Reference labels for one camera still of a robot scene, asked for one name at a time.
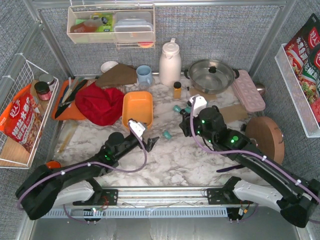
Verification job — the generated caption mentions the teal coffee capsule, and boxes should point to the teal coffee capsule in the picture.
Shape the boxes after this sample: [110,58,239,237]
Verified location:
[173,105,181,113]
[162,130,172,140]

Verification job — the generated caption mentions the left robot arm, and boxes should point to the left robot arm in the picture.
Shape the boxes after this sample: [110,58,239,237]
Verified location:
[15,132,159,220]

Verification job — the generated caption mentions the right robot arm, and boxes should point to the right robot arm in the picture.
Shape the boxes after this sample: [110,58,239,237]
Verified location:
[179,105,320,228]

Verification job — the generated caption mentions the black lid coffee capsule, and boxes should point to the black lid coffee capsule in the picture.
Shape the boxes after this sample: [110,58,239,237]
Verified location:
[180,107,191,115]

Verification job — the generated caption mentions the orange storage basket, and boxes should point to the orange storage basket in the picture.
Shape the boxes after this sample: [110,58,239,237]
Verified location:
[122,91,154,130]

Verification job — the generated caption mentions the brown cork mat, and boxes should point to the brown cork mat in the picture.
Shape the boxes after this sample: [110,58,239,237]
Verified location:
[189,87,217,102]
[219,104,248,124]

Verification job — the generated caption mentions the orange juice bottle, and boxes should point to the orange juice bottle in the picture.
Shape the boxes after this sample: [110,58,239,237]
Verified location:
[173,81,182,99]

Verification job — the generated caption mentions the stainless steel pot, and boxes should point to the stainless steel pot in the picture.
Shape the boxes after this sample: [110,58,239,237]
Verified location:
[183,59,240,95]

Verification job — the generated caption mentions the clear small glass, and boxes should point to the clear small glass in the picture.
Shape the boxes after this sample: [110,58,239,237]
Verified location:
[138,81,150,92]

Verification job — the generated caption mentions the red cloth hat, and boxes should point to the red cloth hat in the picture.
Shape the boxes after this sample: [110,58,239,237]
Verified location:
[75,83,125,126]

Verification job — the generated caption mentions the white thermos jug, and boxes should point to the white thermos jug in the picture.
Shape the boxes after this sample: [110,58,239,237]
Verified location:
[159,38,182,87]

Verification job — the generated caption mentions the light blue mug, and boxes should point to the light blue mug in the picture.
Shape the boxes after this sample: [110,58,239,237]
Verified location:
[136,65,154,87]

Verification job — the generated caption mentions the pink egg tray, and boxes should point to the pink egg tray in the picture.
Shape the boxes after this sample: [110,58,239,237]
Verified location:
[231,69,266,113]

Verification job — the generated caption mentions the brown olive cloth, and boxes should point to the brown olive cloth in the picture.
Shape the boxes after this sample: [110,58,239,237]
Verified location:
[95,63,137,88]

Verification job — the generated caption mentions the silver metal cup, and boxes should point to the silver metal cup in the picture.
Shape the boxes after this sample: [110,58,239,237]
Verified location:
[255,83,266,97]

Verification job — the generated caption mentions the round wooden board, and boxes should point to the round wooden board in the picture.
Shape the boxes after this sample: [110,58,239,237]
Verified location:
[245,116,285,165]

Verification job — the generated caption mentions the white small bowl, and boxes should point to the white small bowl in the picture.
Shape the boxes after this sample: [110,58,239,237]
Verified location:
[100,60,119,73]

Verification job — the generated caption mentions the black blade kitchen knife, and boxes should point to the black blade kitchen knife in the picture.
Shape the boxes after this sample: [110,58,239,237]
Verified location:
[54,79,88,119]

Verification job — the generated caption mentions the orange translucent cup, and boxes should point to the orange translucent cup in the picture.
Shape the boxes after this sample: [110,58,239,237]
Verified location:
[45,160,62,169]

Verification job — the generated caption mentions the clear plastic food containers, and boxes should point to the clear plastic food containers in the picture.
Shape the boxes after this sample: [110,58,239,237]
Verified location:
[113,11,154,43]

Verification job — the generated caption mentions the dark lid glass jar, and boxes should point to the dark lid glass jar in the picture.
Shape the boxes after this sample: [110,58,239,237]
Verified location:
[34,81,52,101]

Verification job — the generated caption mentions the silver lid glass jar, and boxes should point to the silver lid glass jar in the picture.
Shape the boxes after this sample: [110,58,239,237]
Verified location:
[39,73,55,92]

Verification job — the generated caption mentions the amber liquid bottle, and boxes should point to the amber liquid bottle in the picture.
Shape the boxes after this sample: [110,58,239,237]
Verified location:
[70,19,102,33]

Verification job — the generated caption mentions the red snack bag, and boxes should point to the red snack bag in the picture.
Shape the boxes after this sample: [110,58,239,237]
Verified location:
[0,84,42,153]

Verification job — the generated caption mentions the green seasoning packet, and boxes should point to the green seasoning packet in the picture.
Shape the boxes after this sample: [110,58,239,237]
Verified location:
[298,44,320,105]

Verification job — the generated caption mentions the red seasoning packet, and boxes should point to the red seasoning packet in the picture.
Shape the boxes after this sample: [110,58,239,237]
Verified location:
[284,13,320,75]

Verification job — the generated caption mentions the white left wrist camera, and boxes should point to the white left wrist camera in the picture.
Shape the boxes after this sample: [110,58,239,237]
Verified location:
[128,119,147,138]

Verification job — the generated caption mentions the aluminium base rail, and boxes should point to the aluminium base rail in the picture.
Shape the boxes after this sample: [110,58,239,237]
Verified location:
[27,186,258,221]

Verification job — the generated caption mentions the cream handle knife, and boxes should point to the cream handle knife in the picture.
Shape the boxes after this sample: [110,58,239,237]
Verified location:
[61,77,78,103]

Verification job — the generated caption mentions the cream wall shelf basket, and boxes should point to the cream wall shelf basket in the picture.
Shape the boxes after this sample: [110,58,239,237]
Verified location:
[66,3,156,48]

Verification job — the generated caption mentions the white wire wall basket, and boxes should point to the white wire wall basket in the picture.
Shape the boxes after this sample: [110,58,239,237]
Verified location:
[0,53,60,169]

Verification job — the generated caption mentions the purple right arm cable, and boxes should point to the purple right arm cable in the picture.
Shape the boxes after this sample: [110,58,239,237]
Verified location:
[189,98,320,225]

